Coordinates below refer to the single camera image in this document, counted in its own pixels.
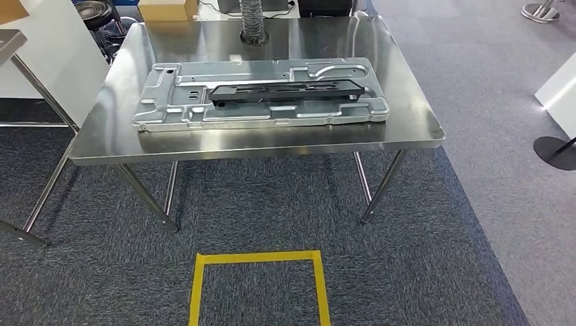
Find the yellow floor tape square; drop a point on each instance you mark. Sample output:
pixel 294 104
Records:
pixel 256 258

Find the white partition panel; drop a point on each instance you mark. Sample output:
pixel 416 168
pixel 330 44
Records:
pixel 54 67
pixel 562 94

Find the stainless steel workbench table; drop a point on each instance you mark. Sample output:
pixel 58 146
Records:
pixel 270 141

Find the black round floor base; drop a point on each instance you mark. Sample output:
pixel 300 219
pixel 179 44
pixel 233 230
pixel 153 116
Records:
pixel 553 153

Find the grey equipment case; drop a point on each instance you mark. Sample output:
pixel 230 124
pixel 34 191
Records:
pixel 227 5

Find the brown cardboard box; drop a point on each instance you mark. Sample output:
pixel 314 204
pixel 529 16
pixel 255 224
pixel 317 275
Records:
pixel 11 11
pixel 162 11

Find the stainless steel side table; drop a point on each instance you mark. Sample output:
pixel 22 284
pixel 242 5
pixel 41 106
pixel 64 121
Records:
pixel 9 42

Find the black round stool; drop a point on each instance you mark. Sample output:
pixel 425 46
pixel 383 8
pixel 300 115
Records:
pixel 92 13

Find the black equipment box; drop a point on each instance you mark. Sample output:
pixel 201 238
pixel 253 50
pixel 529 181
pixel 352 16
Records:
pixel 324 8

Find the stamped grey metal plate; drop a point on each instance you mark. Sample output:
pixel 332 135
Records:
pixel 315 114

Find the black plastic frame part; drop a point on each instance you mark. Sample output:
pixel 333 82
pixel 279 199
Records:
pixel 288 95

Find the chrome stanchion base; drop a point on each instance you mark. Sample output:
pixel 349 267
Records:
pixel 540 14

